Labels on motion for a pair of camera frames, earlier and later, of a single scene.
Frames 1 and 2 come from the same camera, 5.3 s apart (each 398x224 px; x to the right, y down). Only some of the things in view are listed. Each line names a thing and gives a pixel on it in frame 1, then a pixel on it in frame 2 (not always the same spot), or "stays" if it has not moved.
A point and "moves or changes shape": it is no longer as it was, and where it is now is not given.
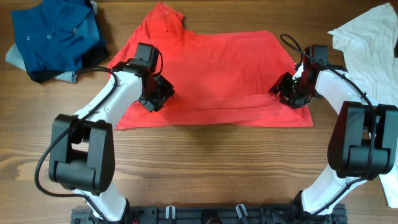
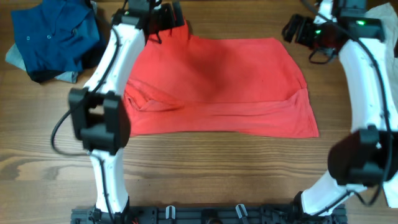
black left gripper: (166, 90) → (170, 22)
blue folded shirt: (56, 35) stays
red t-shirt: (221, 79) moves or changes shape
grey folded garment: (15, 57) stays
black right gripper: (280, 86) → (304, 24)
